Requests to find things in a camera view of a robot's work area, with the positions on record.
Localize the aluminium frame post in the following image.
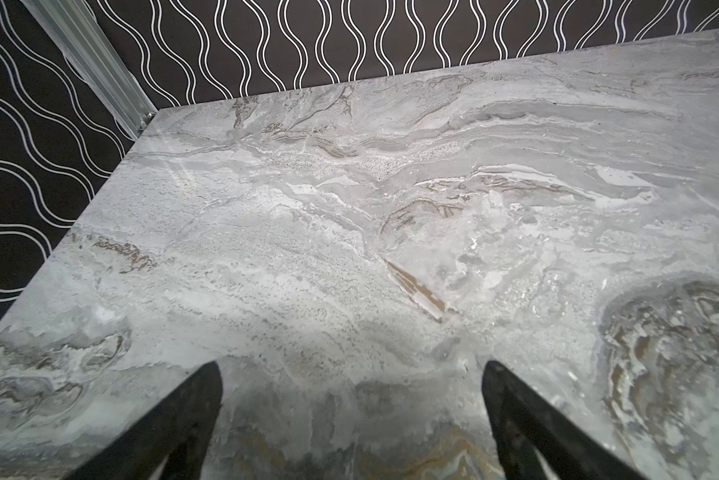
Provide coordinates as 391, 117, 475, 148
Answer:
24, 0, 157, 139

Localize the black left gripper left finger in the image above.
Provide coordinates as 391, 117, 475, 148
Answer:
66, 361, 223, 479

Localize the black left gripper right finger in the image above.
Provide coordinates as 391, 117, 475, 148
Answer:
481, 360, 643, 479

